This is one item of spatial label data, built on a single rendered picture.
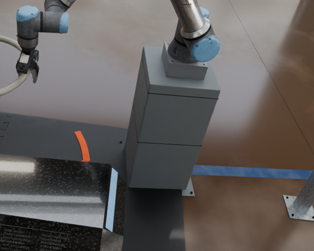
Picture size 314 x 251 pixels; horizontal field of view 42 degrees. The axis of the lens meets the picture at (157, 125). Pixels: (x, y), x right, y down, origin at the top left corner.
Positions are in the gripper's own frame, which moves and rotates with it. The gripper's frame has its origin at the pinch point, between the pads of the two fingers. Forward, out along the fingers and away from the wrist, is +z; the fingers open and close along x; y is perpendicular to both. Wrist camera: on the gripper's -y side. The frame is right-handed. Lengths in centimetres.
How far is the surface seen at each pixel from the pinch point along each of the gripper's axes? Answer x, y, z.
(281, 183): -172, 37, 87
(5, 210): -10, -72, 2
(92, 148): -32, 43, 87
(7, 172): -6, -54, 3
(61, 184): -27, -56, 3
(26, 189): -15, -61, 3
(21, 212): -16, -72, 2
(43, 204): -23, -67, 2
